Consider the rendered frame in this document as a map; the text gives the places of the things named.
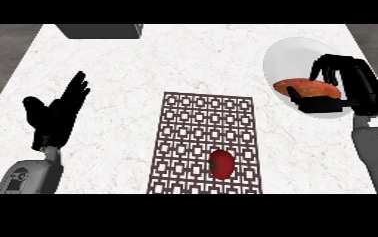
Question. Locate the orange sweet potato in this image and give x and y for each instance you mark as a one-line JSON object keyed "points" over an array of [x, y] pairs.
{"points": [[310, 87]]}

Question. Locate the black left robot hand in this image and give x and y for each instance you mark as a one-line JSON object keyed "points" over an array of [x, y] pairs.
{"points": [[58, 114]]}

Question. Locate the red tomato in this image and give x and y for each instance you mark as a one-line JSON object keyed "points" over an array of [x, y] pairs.
{"points": [[222, 164]]}

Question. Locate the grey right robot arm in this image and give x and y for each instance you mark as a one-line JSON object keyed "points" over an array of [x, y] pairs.
{"points": [[367, 147]]}

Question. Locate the white plate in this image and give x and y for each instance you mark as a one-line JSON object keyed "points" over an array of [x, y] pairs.
{"points": [[296, 61]]}

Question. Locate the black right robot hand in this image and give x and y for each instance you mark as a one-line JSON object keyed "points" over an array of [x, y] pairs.
{"points": [[355, 81]]}

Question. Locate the dark grey box appliance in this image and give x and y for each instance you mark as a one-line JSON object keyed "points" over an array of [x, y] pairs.
{"points": [[101, 31]]}

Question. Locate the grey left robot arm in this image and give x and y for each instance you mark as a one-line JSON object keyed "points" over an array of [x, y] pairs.
{"points": [[33, 176]]}

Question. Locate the brown patterned placemat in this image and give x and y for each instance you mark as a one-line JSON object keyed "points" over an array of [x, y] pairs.
{"points": [[197, 127]]}

